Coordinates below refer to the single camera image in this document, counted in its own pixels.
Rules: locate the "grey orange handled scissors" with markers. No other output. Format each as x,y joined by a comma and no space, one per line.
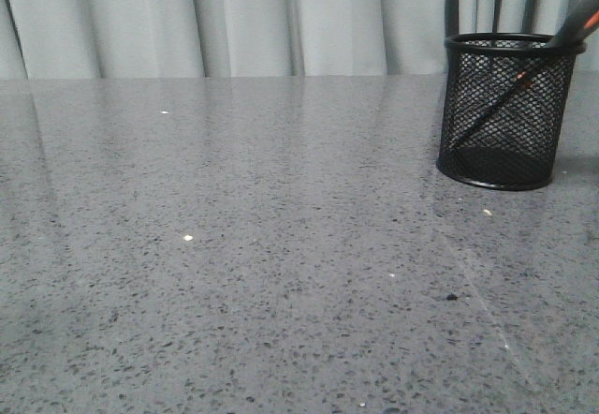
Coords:
580,23

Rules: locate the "black mesh pen bucket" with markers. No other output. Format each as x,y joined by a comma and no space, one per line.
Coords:
515,149

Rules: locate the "grey curtain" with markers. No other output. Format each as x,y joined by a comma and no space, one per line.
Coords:
77,39

